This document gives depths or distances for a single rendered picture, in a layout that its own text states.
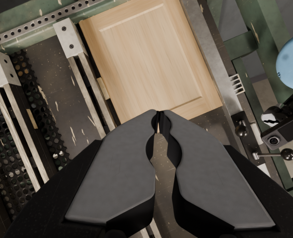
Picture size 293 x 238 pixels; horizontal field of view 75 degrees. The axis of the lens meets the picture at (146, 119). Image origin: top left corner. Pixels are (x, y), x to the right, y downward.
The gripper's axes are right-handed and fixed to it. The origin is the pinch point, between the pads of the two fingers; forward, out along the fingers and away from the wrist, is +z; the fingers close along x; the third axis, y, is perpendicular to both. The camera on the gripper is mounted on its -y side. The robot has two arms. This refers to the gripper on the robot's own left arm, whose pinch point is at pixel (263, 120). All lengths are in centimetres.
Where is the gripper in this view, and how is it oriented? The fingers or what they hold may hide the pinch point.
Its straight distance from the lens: 70.3
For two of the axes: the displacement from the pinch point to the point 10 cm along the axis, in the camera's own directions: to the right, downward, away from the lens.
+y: 7.3, -6.8, 0.0
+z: 0.0, -0.1, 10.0
